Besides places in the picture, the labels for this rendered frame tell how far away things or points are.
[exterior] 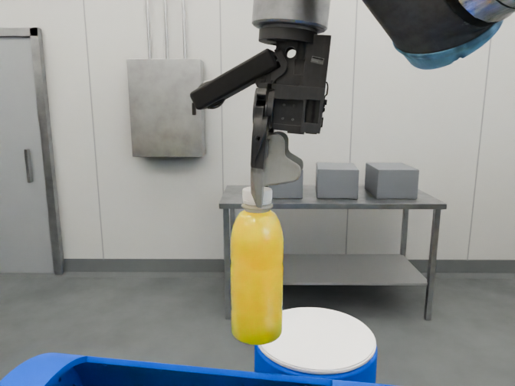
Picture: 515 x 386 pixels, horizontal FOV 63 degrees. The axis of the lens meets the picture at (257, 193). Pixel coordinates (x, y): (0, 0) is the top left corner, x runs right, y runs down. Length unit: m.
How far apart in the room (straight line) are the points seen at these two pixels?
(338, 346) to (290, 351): 0.11
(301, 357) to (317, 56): 0.65
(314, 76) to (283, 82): 0.04
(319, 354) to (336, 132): 3.01
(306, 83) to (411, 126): 3.50
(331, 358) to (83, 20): 3.61
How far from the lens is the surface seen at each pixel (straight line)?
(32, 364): 0.65
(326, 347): 1.00
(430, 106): 4.04
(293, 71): 0.52
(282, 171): 0.50
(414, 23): 0.42
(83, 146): 4.10
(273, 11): 0.50
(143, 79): 3.68
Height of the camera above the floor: 1.56
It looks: 12 degrees down
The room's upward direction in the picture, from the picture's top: straight up
